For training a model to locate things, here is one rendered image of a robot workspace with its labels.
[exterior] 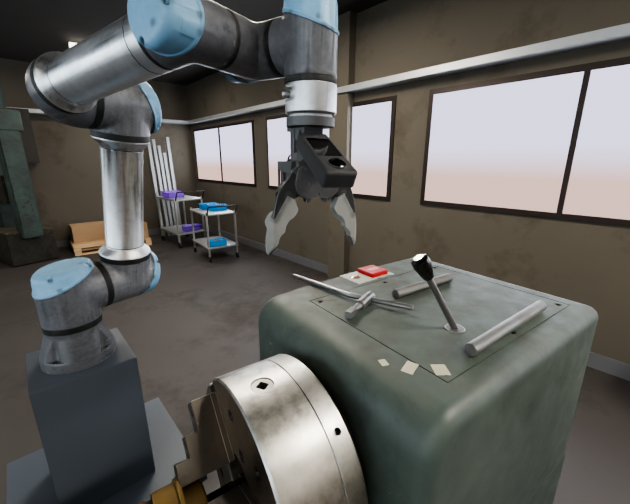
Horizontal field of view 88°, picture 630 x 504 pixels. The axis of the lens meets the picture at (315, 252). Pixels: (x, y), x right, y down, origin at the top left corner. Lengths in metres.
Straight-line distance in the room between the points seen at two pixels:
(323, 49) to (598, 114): 2.77
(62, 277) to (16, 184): 5.67
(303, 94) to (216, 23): 0.13
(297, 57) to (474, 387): 0.51
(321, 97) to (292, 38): 0.08
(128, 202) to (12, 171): 5.66
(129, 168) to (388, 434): 0.74
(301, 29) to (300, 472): 0.56
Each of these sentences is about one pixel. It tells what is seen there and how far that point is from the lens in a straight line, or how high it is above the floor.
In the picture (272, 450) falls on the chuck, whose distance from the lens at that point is 0.48.
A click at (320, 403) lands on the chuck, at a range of 0.52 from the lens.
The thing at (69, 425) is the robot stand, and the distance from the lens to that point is 0.98.
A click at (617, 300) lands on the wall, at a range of 3.27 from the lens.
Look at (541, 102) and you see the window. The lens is 3.24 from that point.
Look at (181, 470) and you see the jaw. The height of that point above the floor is 1.13.
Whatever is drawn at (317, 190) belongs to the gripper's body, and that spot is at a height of 1.51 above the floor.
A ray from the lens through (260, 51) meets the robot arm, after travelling 0.55.
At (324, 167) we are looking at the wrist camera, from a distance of 0.42.
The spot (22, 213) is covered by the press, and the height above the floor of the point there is 0.80.
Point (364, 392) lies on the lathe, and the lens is 0.53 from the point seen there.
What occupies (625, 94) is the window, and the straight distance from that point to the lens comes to 3.14.
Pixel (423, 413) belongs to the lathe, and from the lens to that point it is 0.49.
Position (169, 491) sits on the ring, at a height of 1.12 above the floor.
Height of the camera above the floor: 1.56
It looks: 16 degrees down
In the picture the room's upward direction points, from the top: straight up
